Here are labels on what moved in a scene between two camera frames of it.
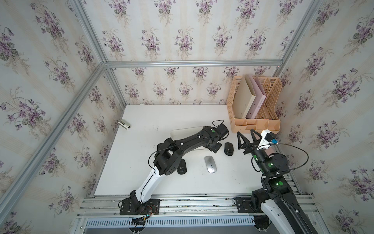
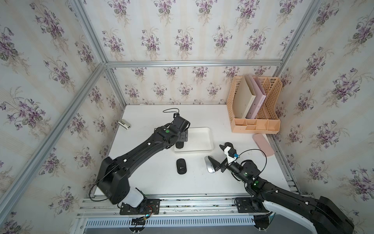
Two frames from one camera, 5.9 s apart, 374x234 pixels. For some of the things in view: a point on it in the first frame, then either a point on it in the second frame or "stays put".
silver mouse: [210, 164] stays put
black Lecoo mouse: [182, 168] stays put
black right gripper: [254, 147] -> [216, 165]
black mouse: [228, 148] stays put
